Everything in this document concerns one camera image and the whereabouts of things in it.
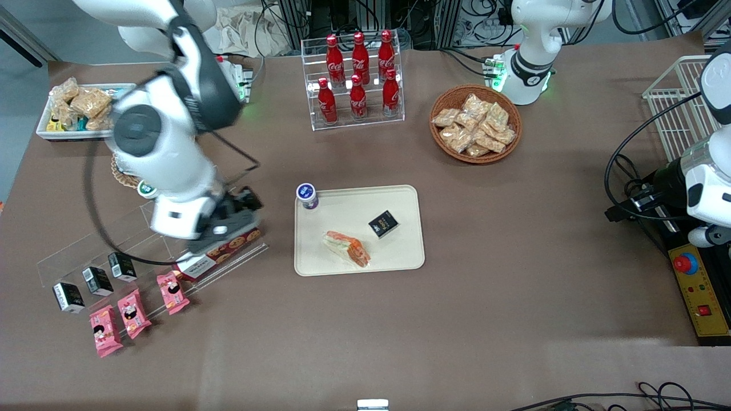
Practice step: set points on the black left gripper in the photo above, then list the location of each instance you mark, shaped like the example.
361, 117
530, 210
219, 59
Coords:
664, 178

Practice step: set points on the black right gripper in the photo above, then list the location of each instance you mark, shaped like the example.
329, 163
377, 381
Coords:
246, 201

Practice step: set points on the plastic sandwich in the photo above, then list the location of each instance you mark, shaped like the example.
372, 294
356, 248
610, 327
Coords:
348, 249

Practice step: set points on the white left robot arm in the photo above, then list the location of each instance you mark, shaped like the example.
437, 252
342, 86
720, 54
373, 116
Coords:
531, 40

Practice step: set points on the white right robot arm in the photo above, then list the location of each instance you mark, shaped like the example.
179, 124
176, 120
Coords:
171, 160

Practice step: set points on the beige plastic tray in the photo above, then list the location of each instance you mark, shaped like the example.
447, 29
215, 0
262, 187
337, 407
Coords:
354, 217

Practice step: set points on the white rectangular snack tray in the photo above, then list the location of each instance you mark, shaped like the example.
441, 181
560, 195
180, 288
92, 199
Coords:
63, 135

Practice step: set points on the blue lid yogurt cup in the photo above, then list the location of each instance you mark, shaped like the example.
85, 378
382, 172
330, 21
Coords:
307, 195

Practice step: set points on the red plaid cookie box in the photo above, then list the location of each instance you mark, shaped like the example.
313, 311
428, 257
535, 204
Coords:
228, 251

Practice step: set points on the clear acrylic bottle rack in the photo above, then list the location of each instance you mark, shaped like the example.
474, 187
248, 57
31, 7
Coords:
320, 123

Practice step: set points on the green lid cup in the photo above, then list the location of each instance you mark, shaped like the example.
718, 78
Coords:
147, 189

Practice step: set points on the yellow emergency stop box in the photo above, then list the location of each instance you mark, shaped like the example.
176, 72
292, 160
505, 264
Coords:
699, 297

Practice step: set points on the red cola bottle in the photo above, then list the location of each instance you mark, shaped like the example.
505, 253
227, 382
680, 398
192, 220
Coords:
326, 104
357, 100
386, 54
334, 60
360, 56
390, 94

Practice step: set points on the pink snack packet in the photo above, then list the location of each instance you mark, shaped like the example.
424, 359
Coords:
105, 331
134, 313
173, 293

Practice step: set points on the clear acrylic stepped stand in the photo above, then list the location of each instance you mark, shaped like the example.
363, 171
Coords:
137, 240

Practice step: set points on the small black box gold print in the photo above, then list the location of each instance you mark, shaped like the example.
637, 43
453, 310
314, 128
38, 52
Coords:
384, 224

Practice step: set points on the oval wicker basket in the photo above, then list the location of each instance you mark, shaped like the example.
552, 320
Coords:
123, 176

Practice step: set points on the small black white box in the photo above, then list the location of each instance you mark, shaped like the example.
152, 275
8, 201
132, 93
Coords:
122, 266
68, 297
97, 281

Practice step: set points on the clear bag brown snack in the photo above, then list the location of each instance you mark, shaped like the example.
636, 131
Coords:
445, 117
505, 136
498, 116
475, 105
457, 139
477, 150
467, 121
490, 142

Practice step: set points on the crumpled beige paper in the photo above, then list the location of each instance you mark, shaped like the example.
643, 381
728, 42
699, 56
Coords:
251, 31

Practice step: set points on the clear bag puffed snack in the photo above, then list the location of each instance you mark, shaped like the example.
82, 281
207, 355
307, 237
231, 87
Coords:
64, 90
90, 101
100, 121
63, 116

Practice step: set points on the teal snack packet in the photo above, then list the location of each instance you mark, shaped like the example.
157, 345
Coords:
117, 91

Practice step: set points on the round brown wicker basket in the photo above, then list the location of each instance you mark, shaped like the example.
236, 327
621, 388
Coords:
442, 145

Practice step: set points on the small yellow snack box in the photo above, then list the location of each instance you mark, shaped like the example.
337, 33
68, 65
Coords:
55, 125

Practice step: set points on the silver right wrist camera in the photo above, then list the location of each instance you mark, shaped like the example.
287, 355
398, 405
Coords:
231, 224

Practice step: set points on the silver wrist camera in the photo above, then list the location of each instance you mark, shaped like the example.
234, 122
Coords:
708, 236
231, 224

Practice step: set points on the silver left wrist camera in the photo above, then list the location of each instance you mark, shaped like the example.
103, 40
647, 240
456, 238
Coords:
708, 236

